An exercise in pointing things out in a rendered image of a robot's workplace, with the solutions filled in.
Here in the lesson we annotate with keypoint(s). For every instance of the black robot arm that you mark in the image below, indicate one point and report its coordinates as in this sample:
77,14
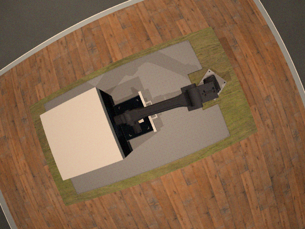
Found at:
192,97

